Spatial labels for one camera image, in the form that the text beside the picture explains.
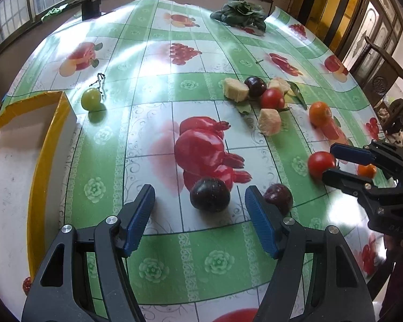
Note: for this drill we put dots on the white box with yellow rim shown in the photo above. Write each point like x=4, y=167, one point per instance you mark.
x=35, y=135

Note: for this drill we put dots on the leafy green vegetable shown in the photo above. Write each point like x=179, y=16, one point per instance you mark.
x=240, y=13

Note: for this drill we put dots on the small orange tangerine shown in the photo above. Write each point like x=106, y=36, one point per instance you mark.
x=368, y=171

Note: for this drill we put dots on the green round fruit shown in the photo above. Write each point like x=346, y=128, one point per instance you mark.
x=91, y=99

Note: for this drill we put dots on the pale fruit chunk back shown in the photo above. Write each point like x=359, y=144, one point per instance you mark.
x=280, y=84

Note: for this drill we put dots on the fruit-print green tablecloth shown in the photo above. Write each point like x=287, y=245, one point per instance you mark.
x=166, y=122

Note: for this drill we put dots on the dark red plum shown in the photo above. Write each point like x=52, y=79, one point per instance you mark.
x=280, y=196

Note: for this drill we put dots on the red tomato with stem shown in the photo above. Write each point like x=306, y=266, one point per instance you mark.
x=319, y=162

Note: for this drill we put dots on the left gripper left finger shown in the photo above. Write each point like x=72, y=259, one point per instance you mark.
x=61, y=289

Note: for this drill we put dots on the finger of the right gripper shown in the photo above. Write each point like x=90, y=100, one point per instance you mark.
x=361, y=156
x=346, y=182

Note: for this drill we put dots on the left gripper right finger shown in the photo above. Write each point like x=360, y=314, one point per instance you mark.
x=337, y=290

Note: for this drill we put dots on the dark plum in pile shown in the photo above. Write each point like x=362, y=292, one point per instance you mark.
x=256, y=86

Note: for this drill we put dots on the dark wooden armchair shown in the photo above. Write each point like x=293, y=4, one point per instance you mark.
x=381, y=82

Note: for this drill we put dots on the pale fruit chunk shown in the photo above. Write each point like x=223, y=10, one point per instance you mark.
x=269, y=121
x=235, y=90
x=280, y=84

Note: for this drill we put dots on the black cup on table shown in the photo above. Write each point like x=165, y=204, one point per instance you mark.
x=90, y=9

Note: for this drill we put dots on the green cloth on windowsill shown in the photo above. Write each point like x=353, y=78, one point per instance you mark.
x=53, y=12

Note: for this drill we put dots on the green leaf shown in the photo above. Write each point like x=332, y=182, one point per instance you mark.
x=298, y=94

